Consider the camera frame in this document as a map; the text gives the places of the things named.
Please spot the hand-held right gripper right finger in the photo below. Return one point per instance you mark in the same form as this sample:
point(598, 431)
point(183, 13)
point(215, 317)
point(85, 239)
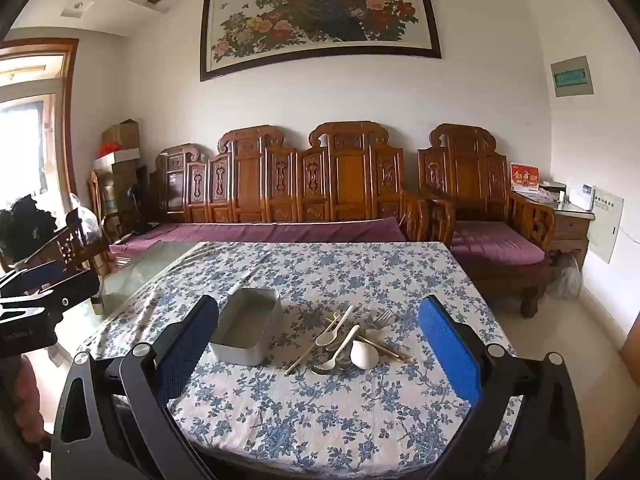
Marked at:
point(450, 350)

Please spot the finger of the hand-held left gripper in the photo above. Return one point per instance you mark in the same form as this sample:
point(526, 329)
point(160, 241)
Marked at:
point(42, 275)
point(70, 292)

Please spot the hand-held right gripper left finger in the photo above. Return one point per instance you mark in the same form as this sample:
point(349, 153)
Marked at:
point(192, 340)

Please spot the metal tin box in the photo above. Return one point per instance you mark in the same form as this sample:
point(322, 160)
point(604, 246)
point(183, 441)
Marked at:
point(240, 347)

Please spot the metal fork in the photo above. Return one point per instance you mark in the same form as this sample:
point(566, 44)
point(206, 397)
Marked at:
point(385, 317)

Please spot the cream plastic fork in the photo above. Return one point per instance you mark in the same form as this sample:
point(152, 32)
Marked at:
point(377, 327)

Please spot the white ceramic spoon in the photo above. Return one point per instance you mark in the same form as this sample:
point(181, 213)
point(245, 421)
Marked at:
point(364, 356)

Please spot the cream plastic spoon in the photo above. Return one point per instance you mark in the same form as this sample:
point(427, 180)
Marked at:
point(336, 325)
point(345, 342)

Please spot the person's left forearm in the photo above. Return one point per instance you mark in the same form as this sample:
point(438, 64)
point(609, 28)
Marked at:
point(20, 400)

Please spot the dark wooden chair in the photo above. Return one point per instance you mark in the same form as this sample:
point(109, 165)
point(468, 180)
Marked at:
point(70, 245)

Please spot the dark cloth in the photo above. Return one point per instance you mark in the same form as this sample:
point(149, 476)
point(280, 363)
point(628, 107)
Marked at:
point(25, 225)

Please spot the clear plastic bag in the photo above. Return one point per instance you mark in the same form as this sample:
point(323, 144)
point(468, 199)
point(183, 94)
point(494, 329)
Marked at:
point(87, 217)

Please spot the dark wooden cabinet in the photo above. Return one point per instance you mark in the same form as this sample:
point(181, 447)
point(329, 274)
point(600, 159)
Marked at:
point(122, 190)

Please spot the purple armchair cushion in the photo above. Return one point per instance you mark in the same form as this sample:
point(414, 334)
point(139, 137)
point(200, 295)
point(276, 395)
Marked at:
point(495, 242)

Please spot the blue floral tablecloth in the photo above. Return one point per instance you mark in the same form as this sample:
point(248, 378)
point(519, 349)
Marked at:
point(350, 410)

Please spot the purple sofa cushion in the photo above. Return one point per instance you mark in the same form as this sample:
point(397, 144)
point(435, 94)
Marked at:
point(250, 232)

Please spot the translucent plastic bag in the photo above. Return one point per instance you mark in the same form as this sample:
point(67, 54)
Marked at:
point(564, 275)

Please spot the white box with red flowers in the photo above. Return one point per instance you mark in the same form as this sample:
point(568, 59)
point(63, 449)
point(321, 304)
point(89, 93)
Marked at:
point(117, 157)

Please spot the brown cardboard box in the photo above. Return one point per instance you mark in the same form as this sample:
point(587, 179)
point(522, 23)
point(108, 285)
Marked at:
point(121, 136)

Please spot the wooden side table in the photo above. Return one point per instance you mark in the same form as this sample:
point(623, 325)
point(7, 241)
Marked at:
point(570, 232)

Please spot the carved wooden armchair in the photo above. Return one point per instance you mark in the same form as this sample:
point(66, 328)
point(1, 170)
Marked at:
point(465, 170)

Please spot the brown board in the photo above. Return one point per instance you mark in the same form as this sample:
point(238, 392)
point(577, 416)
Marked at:
point(631, 350)

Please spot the red card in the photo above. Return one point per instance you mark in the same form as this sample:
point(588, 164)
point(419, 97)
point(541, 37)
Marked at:
point(525, 177)

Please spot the white electrical panel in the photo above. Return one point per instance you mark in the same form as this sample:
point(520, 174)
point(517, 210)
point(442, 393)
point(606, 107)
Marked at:
point(606, 225)

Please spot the white desk device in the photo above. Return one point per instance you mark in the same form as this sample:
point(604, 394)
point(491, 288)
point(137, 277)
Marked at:
point(582, 197)

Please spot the carved wooden sofa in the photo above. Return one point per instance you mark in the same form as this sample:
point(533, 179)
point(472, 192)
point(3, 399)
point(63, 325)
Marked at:
point(345, 175)

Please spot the framed peacock painting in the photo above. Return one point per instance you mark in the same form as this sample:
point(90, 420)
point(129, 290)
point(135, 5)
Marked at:
point(320, 10)

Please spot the wooden door frame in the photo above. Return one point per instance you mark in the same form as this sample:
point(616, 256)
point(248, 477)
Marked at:
point(70, 110)

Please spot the grey wall box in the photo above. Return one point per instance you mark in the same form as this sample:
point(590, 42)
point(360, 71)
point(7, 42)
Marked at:
point(572, 76)

